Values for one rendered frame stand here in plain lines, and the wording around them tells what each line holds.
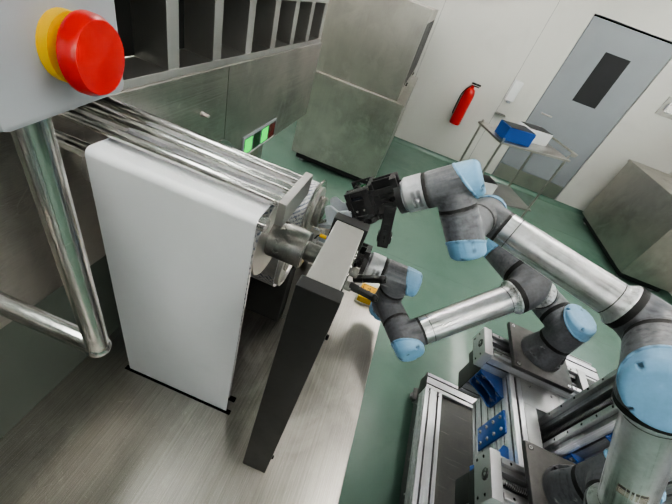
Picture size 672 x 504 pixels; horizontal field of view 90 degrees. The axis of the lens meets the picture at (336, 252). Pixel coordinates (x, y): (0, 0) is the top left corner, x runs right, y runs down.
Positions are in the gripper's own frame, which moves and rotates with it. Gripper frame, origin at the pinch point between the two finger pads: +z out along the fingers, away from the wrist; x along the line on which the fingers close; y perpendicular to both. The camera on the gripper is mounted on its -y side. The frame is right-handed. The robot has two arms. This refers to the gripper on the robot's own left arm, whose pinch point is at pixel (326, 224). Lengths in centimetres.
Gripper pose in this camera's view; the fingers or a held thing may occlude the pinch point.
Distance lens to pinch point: 80.6
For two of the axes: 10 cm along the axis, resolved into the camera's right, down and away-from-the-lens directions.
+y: -3.8, -8.1, -4.5
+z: -8.8, 1.8, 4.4
